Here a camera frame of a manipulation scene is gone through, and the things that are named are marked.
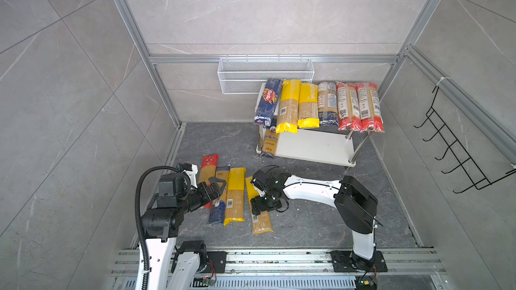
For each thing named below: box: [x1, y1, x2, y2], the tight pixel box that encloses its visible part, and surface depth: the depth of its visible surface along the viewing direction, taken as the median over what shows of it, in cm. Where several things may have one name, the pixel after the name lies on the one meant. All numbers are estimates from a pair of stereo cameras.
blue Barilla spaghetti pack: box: [253, 78, 284, 127], surface depth 77 cm
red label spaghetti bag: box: [335, 81, 353, 131], surface depth 76 cm
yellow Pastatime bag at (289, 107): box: [275, 79, 301, 135], surface depth 76 cm
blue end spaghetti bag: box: [317, 81, 339, 126], surface depth 77 cm
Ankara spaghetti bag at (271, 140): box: [260, 118, 279, 159], surface depth 101 cm
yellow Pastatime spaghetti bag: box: [297, 82, 320, 129], surface depth 75 cm
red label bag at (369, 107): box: [355, 82, 385, 133], surface depth 76 cm
